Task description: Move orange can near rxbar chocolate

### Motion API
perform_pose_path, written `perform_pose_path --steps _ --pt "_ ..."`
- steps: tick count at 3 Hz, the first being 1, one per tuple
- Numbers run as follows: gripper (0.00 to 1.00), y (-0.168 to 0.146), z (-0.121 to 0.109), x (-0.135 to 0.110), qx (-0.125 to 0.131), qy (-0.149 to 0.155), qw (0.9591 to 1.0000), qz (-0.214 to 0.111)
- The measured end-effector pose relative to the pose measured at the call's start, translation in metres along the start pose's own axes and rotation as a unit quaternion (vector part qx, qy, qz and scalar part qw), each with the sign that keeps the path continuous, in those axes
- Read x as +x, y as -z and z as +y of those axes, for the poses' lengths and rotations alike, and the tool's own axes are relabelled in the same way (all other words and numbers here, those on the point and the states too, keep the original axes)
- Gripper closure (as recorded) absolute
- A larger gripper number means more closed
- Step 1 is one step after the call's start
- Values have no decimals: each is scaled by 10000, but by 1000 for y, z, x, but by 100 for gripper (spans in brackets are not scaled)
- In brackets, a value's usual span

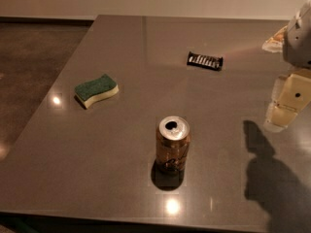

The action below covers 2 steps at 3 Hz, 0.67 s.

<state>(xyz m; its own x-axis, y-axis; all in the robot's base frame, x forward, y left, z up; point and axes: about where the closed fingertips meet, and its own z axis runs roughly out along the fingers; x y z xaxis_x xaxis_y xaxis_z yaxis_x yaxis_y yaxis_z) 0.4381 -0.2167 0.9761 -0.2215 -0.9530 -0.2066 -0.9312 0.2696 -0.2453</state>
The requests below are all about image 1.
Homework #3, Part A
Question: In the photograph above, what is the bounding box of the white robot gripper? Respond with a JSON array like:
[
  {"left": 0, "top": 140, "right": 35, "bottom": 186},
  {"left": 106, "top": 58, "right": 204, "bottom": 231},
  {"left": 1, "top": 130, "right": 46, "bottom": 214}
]
[{"left": 261, "top": 0, "right": 311, "bottom": 133}]

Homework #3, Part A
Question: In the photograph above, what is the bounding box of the orange soda can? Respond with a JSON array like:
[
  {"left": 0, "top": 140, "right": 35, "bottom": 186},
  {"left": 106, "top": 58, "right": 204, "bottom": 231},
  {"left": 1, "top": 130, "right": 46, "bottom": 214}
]
[{"left": 155, "top": 116, "right": 190, "bottom": 175}]

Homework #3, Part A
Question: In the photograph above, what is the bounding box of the black rxbar chocolate wrapper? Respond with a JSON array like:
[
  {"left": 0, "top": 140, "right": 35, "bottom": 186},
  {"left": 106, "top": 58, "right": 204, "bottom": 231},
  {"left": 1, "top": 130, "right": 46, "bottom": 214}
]
[{"left": 187, "top": 51, "right": 224, "bottom": 71}]

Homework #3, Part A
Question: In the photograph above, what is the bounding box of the green and yellow sponge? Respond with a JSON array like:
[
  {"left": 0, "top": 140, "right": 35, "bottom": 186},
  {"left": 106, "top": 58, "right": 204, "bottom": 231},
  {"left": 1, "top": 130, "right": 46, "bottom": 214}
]
[{"left": 75, "top": 74, "right": 119, "bottom": 109}]

